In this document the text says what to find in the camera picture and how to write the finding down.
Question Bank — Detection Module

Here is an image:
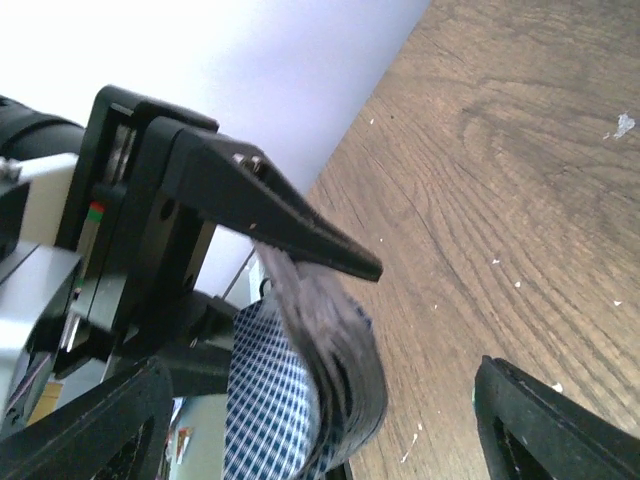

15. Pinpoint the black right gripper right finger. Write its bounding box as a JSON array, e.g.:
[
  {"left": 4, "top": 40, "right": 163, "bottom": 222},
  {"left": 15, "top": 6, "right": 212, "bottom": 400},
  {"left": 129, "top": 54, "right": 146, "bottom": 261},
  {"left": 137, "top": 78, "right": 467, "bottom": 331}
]
[{"left": 473, "top": 356, "right": 639, "bottom": 480}]

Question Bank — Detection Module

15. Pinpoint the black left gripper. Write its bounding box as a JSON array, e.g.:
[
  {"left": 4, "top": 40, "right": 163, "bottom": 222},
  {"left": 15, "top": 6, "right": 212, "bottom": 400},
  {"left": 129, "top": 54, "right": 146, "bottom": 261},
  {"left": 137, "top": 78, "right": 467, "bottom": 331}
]
[{"left": 1, "top": 86, "right": 383, "bottom": 380}]

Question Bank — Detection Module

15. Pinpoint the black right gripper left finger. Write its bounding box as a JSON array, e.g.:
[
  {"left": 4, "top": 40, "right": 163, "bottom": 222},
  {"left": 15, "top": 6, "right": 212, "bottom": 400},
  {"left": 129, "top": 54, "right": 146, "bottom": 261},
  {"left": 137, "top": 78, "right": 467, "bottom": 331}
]
[{"left": 1, "top": 357, "right": 172, "bottom": 479}]

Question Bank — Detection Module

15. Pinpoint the grey playing card deck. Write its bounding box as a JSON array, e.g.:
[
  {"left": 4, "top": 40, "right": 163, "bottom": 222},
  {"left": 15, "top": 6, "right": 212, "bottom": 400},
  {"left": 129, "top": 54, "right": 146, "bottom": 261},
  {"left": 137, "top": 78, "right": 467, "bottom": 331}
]
[{"left": 222, "top": 243, "right": 389, "bottom": 479}]

